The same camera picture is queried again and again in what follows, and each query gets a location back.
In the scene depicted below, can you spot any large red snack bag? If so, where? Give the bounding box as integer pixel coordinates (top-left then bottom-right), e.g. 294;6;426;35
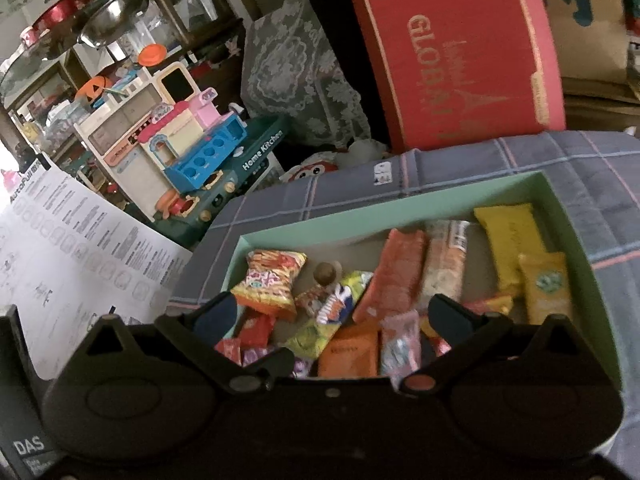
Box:
464;295;513;316

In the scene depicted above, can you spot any small red candy packet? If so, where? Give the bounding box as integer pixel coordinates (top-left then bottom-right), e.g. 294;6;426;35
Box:
214;309;276;367

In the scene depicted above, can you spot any pale pink long bar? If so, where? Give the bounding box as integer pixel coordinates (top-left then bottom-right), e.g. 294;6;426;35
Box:
416;220;471;314

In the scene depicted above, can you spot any pink snack packet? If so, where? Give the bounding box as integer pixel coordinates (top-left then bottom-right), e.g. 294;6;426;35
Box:
380;310;421;389

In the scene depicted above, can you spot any orange yellow chip bag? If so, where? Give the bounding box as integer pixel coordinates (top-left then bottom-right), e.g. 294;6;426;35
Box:
230;249;307;322

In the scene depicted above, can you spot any long orange snack bar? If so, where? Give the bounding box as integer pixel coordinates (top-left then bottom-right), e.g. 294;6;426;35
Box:
352;229;427;324

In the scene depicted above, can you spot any yellow green candy packet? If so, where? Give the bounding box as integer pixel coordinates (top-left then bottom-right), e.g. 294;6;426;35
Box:
284;271;374;361

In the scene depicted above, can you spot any orange yellow long bar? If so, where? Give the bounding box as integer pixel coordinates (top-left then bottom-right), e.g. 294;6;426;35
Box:
518;252;573;325

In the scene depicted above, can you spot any purple grape candy bag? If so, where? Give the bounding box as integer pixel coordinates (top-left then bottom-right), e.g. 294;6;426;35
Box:
288;356;314;379

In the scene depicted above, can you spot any red white floral candy packet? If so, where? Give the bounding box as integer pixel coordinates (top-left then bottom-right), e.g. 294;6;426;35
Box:
294;284;330;318

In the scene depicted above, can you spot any orange snack packet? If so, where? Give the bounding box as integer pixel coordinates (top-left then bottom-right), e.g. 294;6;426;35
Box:
318;321;380;379

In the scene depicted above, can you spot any yellow snack packet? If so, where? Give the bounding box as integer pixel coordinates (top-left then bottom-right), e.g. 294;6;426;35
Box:
474;203;547;298

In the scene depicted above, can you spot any brown candy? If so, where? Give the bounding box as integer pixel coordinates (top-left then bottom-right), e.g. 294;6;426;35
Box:
314;261;343;288

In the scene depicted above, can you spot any mint green cardboard tray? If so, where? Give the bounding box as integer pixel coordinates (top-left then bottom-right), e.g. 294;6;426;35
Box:
221;172;623;386

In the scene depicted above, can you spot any white instruction poster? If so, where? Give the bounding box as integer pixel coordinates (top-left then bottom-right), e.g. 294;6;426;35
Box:
1;160;192;379

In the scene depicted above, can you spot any toy kitchen playset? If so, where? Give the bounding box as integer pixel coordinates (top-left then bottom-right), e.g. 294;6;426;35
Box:
74;63;290;248

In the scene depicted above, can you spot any grey plaid cloth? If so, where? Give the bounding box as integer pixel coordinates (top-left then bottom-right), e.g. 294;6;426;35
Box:
167;131;639;477

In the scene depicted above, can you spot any grey lace cushion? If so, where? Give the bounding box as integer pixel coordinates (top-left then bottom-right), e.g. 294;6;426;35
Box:
241;0;371;148

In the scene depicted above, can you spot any red gift box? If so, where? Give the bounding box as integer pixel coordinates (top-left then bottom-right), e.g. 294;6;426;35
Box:
352;0;566;153

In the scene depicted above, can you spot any metal bowl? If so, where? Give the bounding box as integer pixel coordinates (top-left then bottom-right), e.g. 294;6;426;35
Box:
79;0;149;49

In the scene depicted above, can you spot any brown cardboard box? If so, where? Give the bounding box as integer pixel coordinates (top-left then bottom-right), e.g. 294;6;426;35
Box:
542;0;639;116

